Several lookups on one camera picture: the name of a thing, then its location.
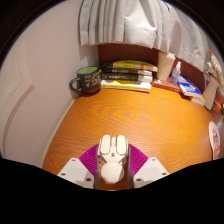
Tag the small clear pump bottle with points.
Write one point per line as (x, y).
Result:
(175, 75)

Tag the white ceramic vase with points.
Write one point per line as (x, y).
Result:
(210, 93)

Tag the dark mug with green inside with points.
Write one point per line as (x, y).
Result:
(89, 80)

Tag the yellow and white book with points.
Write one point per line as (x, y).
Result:
(126, 85)

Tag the white pleated curtain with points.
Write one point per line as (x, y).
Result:
(133, 20)

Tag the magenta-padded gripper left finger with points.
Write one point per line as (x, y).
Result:
(75, 170)

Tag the flat red book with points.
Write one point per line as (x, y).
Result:
(163, 85)

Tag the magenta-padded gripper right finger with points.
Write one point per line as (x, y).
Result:
(151, 170)

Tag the white computer mouse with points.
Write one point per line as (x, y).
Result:
(112, 156)

